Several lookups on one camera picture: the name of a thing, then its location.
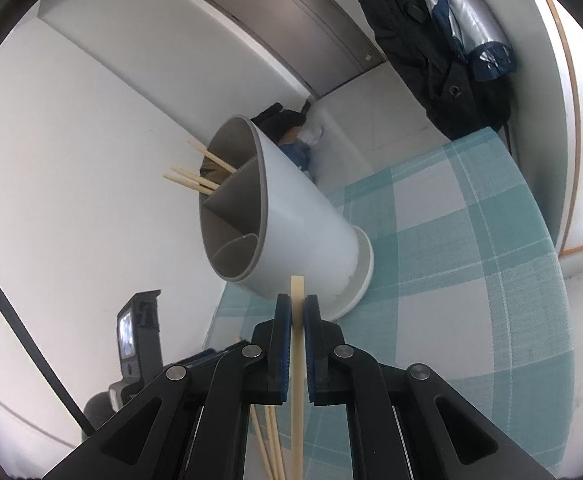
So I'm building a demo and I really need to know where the teal checked tablecloth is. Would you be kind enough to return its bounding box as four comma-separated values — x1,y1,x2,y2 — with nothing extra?
202,127,575,480

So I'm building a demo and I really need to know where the grey door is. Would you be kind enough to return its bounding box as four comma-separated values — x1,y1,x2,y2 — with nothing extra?
184,0,388,101

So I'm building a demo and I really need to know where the black jacket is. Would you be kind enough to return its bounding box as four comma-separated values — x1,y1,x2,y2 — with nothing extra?
349,0,515,142

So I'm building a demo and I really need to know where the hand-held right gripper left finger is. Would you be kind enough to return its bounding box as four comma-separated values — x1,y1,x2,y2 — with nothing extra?
41,294,292,480

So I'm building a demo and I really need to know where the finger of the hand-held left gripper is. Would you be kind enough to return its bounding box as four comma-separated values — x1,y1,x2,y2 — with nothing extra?
184,342,244,363

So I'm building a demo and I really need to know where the wooden chopstick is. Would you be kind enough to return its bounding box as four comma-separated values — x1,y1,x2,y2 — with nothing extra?
163,172,216,197
186,138,240,173
250,404,275,480
290,275,306,480
170,165,220,192
266,404,286,480

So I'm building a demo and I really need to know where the small white plastic bag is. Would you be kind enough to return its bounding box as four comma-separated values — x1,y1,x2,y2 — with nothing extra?
298,122,325,147

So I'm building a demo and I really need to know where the silver blue umbrella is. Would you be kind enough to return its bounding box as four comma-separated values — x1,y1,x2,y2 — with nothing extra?
403,0,515,84

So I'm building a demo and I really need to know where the white utensil holder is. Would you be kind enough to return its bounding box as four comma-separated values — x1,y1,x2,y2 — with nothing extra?
198,115,375,322

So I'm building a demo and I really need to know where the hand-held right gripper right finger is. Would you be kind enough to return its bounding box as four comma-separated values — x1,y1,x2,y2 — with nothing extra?
305,295,557,480

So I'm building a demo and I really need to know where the black cable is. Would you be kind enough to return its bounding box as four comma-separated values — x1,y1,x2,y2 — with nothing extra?
0,250,95,437

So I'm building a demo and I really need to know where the black clothing pile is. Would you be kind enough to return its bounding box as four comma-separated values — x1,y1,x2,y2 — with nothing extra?
250,102,313,144

